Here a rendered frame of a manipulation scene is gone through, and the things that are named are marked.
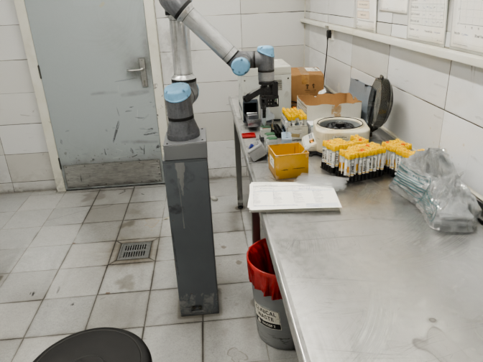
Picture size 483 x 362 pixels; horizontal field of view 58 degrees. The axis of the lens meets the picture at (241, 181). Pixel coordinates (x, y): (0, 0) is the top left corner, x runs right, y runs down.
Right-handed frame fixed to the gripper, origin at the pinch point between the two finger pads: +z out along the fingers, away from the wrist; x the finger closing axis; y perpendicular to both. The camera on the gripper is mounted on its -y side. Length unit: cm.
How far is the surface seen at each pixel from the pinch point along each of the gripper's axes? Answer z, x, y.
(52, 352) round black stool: 32, -102, -74
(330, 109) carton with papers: -2.4, 9.1, 35.5
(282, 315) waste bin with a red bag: 75, -47, 1
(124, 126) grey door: 41, 165, -96
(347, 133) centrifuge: -1.0, -27.6, 32.2
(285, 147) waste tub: 1.2, -33.0, 4.8
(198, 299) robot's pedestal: 87, -15, -37
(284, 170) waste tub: 6.0, -45.9, 2.0
